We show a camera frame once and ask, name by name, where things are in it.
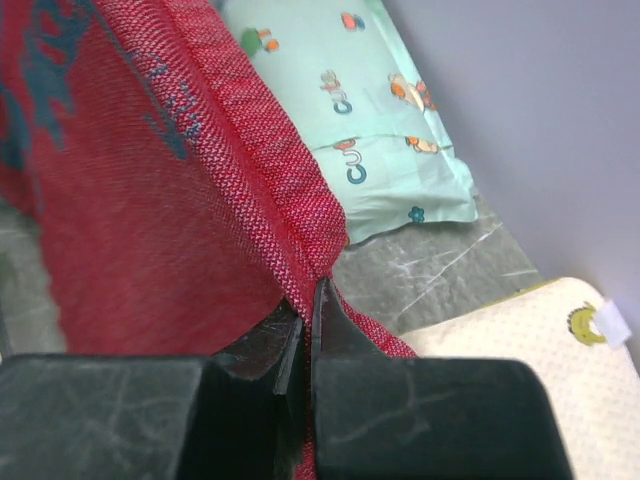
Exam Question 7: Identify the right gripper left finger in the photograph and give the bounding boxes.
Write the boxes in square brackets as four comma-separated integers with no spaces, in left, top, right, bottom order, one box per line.
[1,303,304,479]

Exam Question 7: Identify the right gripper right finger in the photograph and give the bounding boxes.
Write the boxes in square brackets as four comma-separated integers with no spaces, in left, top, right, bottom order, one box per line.
[311,279,573,479]

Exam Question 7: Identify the cream yellow foam pillow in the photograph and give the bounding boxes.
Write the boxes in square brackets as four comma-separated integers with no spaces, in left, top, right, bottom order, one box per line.
[401,277,639,479]

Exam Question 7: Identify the red patterned pillowcase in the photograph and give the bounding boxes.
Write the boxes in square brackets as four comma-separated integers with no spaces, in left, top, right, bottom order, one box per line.
[0,0,419,480]

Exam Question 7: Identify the mint green cartoon pillow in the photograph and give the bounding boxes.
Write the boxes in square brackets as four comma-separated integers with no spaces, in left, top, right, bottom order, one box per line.
[216,1,477,244]

